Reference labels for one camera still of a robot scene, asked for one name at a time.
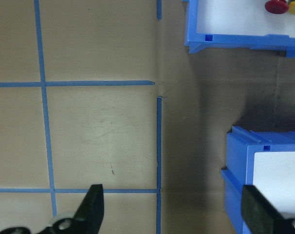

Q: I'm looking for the white foam liner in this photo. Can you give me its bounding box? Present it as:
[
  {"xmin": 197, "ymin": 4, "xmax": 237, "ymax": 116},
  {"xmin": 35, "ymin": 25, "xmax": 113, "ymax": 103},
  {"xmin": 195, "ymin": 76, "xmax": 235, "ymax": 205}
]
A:
[{"xmin": 253, "ymin": 151, "xmax": 295, "ymax": 217}]

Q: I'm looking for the red mushroom push button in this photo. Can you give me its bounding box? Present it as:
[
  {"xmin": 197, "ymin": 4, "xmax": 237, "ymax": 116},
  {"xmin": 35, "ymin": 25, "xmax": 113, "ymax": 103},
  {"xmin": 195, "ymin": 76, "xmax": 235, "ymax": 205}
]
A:
[{"xmin": 264, "ymin": 0, "xmax": 290, "ymax": 14}]

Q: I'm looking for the blue bin with capacitors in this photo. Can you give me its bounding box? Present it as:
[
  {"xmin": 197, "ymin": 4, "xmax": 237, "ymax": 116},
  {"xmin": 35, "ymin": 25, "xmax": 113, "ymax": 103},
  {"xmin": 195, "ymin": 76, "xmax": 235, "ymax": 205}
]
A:
[{"xmin": 221, "ymin": 125, "xmax": 295, "ymax": 234}]

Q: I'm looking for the blue bin with push buttons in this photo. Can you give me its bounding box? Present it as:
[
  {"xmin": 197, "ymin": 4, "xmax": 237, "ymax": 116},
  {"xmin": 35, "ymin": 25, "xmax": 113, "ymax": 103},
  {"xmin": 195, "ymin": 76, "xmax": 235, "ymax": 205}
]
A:
[{"xmin": 183, "ymin": 0, "xmax": 295, "ymax": 59}]

